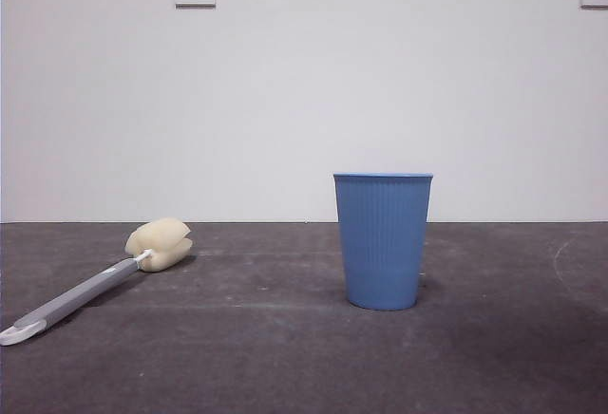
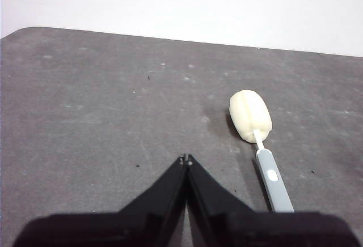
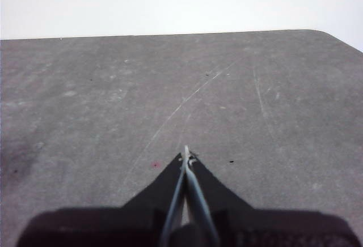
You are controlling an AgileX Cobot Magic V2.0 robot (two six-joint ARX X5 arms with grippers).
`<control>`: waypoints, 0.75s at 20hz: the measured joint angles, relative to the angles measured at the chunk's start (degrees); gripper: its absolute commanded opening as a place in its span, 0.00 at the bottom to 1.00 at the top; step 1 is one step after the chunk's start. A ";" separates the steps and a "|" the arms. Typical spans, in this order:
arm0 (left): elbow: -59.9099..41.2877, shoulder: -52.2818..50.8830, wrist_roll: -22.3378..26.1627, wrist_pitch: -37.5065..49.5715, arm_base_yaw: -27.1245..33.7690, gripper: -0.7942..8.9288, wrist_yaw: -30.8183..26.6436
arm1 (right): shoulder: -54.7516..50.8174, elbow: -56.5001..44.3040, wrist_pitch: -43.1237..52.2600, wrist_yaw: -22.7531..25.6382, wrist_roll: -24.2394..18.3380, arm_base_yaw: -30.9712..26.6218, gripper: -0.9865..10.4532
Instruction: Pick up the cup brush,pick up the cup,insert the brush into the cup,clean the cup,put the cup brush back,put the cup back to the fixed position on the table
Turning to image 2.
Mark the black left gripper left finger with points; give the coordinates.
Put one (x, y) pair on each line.
(136, 224)

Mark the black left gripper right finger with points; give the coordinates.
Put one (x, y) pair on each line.
(244, 227)

